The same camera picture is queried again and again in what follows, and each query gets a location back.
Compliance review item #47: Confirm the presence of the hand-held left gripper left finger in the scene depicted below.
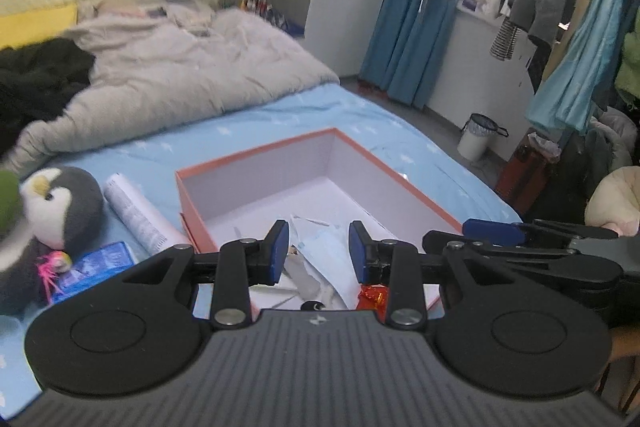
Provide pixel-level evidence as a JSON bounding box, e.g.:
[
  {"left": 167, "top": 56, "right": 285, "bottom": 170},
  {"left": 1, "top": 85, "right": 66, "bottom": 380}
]
[{"left": 120, "top": 218, "right": 291, "bottom": 330}]

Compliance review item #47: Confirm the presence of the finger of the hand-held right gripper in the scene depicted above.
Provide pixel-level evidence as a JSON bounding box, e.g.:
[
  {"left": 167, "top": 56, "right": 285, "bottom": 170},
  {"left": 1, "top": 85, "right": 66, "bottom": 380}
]
[
  {"left": 462, "top": 218, "right": 621, "bottom": 248},
  {"left": 422, "top": 229, "right": 623, "bottom": 290}
]

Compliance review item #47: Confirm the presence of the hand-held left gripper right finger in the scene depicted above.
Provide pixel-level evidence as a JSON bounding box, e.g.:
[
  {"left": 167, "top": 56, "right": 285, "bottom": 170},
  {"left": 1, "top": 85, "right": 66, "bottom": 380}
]
[{"left": 347, "top": 221, "right": 523, "bottom": 330}]

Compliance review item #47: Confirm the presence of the red snack packet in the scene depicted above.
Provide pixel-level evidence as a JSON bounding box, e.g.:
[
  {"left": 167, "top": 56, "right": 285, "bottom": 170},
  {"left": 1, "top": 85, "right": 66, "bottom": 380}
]
[{"left": 356, "top": 283, "right": 389, "bottom": 311}]

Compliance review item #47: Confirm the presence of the orange cardboard box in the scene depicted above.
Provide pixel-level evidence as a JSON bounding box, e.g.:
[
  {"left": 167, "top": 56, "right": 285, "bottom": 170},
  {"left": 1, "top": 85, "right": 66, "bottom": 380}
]
[{"left": 175, "top": 127, "right": 466, "bottom": 314}]

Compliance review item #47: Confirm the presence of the red trash bin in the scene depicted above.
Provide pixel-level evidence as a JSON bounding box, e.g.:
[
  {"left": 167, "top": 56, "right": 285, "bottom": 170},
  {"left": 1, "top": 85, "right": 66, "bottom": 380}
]
[{"left": 495, "top": 132, "right": 562, "bottom": 215}]

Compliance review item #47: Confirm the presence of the beige plush cushion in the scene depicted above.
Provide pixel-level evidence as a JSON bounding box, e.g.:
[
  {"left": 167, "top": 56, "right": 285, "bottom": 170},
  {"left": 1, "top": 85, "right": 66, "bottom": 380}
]
[{"left": 584, "top": 166, "right": 640, "bottom": 236}]

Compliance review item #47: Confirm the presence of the white trash bin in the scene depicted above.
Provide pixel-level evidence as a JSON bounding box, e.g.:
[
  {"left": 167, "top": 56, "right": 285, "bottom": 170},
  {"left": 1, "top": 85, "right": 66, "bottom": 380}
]
[{"left": 456, "top": 113, "right": 509, "bottom": 162}]

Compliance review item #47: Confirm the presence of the blue printed bed sheet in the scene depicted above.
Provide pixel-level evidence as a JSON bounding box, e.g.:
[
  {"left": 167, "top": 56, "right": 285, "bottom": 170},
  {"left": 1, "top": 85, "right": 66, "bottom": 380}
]
[{"left": 0, "top": 81, "right": 523, "bottom": 408}]

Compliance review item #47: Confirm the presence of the grey puffy jacket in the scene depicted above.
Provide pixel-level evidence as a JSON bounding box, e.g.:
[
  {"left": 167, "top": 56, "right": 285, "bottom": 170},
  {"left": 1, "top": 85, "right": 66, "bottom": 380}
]
[{"left": 585, "top": 107, "right": 634, "bottom": 188}]

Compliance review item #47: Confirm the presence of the white plastic bottle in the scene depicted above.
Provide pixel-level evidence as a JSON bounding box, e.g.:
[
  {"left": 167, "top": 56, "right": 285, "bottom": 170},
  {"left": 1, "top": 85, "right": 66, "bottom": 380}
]
[{"left": 102, "top": 173, "right": 193, "bottom": 256}]

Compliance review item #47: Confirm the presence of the white window cabinet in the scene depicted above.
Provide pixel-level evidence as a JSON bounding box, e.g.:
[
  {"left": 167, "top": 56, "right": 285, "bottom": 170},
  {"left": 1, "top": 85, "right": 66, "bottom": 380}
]
[{"left": 425, "top": 2, "right": 540, "bottom": 142}]

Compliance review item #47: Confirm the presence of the blue tissue packet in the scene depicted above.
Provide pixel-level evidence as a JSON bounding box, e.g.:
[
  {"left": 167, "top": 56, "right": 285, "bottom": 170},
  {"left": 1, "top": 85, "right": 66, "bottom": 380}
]
[{"left": 52, "top": 241, "right": 138, "bottom": 305}]

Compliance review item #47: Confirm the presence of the black white striped cloth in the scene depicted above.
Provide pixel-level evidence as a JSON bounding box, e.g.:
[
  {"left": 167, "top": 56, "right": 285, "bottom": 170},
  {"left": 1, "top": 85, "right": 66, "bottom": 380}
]
[{"left": 489, "top": 19, "right": 522, "bottom": 60}]

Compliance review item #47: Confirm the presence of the light blue hanging garment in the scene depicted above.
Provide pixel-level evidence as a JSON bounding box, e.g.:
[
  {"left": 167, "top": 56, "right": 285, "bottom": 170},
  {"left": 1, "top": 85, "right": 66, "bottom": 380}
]
[{"left": 527, "top": 0, "right": 640, "bottom": 136}]

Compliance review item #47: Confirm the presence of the light grey duvet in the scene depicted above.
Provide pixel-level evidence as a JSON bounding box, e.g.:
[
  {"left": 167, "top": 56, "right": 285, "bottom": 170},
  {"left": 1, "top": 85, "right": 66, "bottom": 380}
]
[{"left": 0, "top": 0, "right": 341, "bottom": 178}]

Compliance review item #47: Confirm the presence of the green garment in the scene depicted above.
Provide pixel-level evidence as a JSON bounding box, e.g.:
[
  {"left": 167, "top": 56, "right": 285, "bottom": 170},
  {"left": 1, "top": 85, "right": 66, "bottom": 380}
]
[{"left": 615, "top": 32, "right": 640, "bottom": 108}]

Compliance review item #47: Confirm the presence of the grey penguin plush toy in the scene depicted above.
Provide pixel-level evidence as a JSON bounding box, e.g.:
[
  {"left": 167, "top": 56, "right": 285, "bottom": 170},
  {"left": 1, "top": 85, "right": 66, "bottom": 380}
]
[{"left": 0, "top": 166, "right": 106, "bottom": 319}]

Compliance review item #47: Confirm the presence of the blue curtain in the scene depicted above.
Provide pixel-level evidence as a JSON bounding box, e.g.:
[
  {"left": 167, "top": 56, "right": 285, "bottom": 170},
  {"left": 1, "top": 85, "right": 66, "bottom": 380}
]
[{"left": 360, "top": 0, "right": 458, "bottom": 110}]

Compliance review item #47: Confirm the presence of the pink ribbon toy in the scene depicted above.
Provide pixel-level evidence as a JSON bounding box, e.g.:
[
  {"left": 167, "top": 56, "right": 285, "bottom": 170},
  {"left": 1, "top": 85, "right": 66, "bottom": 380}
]
[{"left": 35, "top": 249, "right": 74, "bottom": 304}]

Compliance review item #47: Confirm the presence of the row of colourful bottles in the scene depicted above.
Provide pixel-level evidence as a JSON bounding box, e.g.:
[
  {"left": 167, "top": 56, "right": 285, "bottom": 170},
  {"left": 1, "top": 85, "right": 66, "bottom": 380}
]
[{"left": 234, "top": 0, "right": 306, "bottom": 36}]

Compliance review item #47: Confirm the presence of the green plush stick toy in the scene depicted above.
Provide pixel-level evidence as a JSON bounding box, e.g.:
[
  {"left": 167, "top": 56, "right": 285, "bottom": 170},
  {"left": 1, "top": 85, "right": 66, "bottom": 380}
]
[{"left": 0, "top": 169, "right": 23, "bottom": 235}]

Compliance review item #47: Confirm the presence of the black jacket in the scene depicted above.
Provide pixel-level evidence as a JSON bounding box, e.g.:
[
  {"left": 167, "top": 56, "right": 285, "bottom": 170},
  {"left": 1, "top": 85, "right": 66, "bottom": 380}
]
[{"left": 0, "top": 38, "right": 96, "bottom": 158}]

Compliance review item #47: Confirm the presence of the yellow pillow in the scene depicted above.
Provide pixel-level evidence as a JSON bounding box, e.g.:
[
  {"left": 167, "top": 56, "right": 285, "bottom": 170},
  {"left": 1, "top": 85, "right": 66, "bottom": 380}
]
[{"left": 0, "top": 4, "right": 79, "bottom": 50}]

